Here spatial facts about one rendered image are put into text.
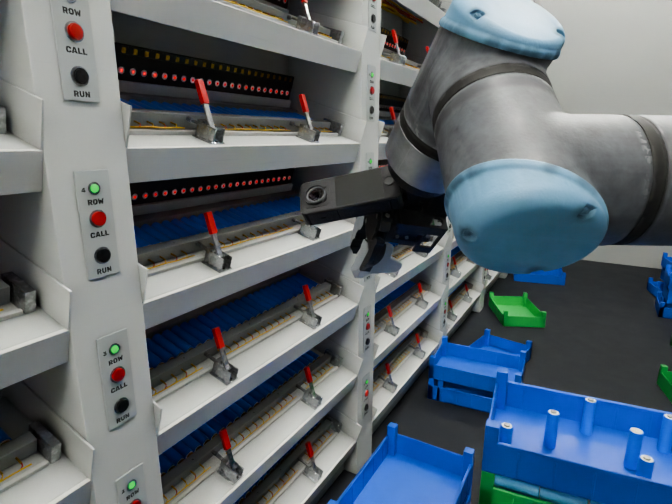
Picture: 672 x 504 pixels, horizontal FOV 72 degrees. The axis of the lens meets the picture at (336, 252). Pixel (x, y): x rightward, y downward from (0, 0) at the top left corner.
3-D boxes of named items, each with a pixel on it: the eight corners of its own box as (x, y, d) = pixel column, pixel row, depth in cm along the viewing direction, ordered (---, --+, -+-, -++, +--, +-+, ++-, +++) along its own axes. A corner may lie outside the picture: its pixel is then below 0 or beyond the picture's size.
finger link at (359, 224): (385, 257, 67) (410, 229, 59) (346, 253, 66) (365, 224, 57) (384, 237, 68) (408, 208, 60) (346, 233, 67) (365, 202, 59)
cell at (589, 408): (591, 430, 80) (596, 397, 79) (592, 436, 78) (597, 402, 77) (579, 428, 81) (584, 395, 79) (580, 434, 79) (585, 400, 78)
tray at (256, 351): (353, 319, 116) (369, 271, 111) (153, 459, 65) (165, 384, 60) (290, 283, 124) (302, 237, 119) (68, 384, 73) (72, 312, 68)
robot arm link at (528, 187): (686, 204, 25) (610, 63, 32) (480, 200, 25) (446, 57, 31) (596, 284, 33) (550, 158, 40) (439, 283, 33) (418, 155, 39)
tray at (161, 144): (355, 162, 107) (372, 102, 102) (122, 184, 56) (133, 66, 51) (287, 134, 115) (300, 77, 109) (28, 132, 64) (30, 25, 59)
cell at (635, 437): (644, 435, 68) (638, 473, 70) (642, 428, 70) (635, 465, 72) (630, 432, 69) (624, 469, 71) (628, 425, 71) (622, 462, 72)
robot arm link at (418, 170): (404, 158, 41) (394, 86, 46) (386, 193, 45) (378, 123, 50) (495, 172, 43) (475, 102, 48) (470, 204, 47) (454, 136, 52)
